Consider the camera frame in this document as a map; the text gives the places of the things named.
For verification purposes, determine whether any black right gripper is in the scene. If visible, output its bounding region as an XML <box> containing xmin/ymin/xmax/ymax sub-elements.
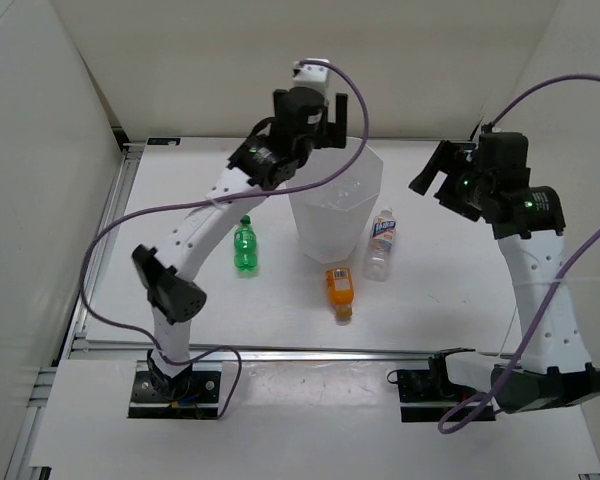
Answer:
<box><xmin>408</xmin><ymin>140</ymin><xmax>493</xmax><ymax>222</ymax></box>

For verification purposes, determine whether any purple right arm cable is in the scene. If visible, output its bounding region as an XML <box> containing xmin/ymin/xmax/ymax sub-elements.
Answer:
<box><xmin>438</xmin><ymin>74</ymin><xmax>600</xmax><ymax>435</ymax></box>

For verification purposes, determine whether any orange juice bottle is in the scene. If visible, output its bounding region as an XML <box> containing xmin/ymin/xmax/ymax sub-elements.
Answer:
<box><xmin>325</xmin><ymin>267</ymin><xmax>355</xmax><ymax>322</ymax></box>

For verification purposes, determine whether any aluminium table rail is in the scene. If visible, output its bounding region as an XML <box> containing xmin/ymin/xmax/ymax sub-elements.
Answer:
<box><xmin>54</xmin><ymin>139</ymin><xmax>551</xmax><ymax>366</ymax></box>

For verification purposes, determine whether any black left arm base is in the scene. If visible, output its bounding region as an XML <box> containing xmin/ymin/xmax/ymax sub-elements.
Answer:
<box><xmin>127</xmin><ymin>363</ymin><xmax>222</xmax><ymax>420</ymax></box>

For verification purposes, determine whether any clear bottle white orange label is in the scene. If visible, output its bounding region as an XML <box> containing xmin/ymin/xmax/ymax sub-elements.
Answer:
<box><xmin>363</xmin><ymin>207</ymin><xmax>396</xmax><ymax>281</ymax></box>

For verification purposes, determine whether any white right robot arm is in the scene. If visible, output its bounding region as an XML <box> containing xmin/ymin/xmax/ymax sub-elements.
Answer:
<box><xmin>393</xmin><ymin>127</ymin><xmax>600</xmax><ymax>422</ymax></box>

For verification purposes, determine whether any green plastic soda bottle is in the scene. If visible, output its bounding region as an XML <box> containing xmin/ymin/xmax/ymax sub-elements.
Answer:
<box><xmin>233</xmin><ymin>215</ymin><xmax>258</xmax><ymax>276</ymax></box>

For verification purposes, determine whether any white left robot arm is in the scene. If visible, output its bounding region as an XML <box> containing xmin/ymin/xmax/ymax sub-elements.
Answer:
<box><xmin>132</xmin><ymin>85</ymin><xmax>327</xmax><ymax>401</ymax></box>

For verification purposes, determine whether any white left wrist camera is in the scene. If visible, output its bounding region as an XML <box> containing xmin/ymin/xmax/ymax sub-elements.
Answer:
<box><xmin>292</xmin><ymin>61</ymin><xmax>330</xmax><ymax>97</ymax></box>

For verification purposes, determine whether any blue label sticker left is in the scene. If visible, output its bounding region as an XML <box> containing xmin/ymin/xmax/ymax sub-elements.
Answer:
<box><xmin>146</xmin><ymin>137</ymin><xmax>181</xmax><ymax>146</ymax></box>

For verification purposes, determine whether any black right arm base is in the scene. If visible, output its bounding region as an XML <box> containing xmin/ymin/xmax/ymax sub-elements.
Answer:
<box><xmin>386</xmin><ymin>369</ymin><xmax>475</xmax><ymax>423</ymax></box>

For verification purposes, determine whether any white plastic bin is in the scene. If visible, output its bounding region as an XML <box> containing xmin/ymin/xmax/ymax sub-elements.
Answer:
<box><xmin>289</xmin><ymin>146</ymin><xmax>383</xmax><ymax>264</ymax></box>

